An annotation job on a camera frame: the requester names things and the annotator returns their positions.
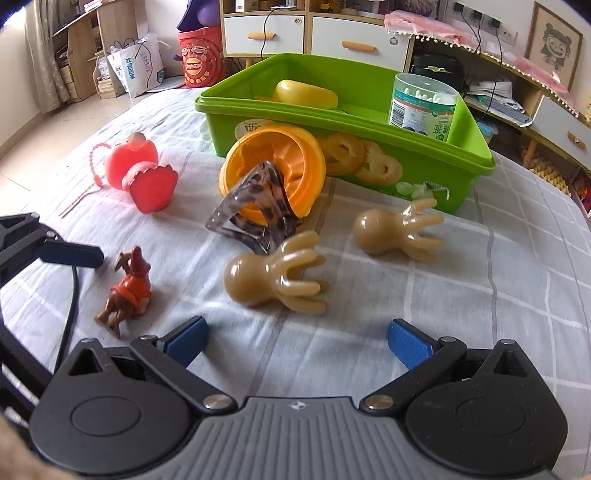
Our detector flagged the wall power outlets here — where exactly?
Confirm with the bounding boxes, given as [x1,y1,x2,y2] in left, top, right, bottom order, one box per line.
[450,0,518,44]

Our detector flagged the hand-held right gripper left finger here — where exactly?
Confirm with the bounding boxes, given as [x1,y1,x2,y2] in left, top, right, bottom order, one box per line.
[58,316,237,415]

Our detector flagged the tan octopus-shaped massager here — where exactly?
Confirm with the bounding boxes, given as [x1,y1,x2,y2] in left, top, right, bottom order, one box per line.
[353,198,446,263]
[224,231,331,315]

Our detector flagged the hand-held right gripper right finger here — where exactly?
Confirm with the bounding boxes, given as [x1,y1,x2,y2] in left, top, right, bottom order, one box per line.
[361,318,539,414]

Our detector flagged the black power cable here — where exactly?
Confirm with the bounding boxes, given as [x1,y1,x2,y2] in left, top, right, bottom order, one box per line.
[462,11,488,54]

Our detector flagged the grey checked blanket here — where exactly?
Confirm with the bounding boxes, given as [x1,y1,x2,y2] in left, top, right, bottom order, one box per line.
[0,88,591,416]

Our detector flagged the white shopping bag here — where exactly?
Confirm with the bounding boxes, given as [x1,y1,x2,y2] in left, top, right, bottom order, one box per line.
[107,37,164,99]

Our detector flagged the pink and red toy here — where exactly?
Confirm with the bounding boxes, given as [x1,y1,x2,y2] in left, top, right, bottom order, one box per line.
[105,131,178,214]

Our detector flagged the black bag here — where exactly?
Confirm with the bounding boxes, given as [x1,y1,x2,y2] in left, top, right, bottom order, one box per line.
[410,52,465,89]

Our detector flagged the pile of folded papers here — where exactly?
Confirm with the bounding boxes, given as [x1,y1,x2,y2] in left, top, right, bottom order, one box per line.
[464,79,534,126]

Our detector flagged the green plastic box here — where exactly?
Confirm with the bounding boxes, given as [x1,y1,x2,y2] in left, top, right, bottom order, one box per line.
[194,53,496,215]

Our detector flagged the clear cotton swab jar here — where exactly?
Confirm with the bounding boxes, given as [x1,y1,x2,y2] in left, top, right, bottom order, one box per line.
[388,73,464,141]

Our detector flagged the framed cartoon picture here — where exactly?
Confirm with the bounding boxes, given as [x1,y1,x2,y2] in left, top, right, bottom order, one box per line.
[526,2,583,93]

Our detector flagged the wide white drawer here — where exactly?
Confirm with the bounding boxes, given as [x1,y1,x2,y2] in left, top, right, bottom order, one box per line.
[310,16,414,75]

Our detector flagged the pink fringed cloth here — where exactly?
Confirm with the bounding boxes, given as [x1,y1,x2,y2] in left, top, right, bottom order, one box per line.
[384,10,573,95]

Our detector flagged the brown camel figurine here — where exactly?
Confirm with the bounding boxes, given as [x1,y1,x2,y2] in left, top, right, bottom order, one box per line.
[95,246,153,340]

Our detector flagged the wooden shelf desk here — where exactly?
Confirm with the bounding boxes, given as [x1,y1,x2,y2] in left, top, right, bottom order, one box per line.
[51,0,153,102]

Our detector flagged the white drawer with knob handle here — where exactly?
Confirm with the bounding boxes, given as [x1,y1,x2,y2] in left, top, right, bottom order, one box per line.
[533,95,591,160]

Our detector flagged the black drawer-side cable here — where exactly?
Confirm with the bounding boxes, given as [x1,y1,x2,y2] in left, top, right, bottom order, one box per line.
[257,4,279,57]

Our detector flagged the yellow egg tray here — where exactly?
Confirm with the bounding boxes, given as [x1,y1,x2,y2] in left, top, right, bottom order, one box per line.
[531,157,578,195]

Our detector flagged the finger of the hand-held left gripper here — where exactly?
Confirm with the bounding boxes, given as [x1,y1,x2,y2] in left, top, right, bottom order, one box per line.
[0,318,47,411]
[0,213,105,280]

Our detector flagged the white drawer with keyhole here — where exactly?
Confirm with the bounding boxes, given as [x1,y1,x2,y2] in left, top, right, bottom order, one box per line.
[222,14,305,57]

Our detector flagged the orange ribbed plastic cup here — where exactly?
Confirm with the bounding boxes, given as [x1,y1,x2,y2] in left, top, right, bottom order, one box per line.
[218,122,328,227]

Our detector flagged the brown tortoiseshell hair claw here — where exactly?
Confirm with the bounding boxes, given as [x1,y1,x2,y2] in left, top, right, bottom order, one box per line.
[205,159,305,256]

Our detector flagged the pink bead string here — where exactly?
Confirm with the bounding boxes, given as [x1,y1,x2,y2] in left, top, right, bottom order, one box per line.
[59,143,112,217]

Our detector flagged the red printed bucket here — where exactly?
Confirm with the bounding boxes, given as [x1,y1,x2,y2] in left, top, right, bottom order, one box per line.
[178,25,225,89]

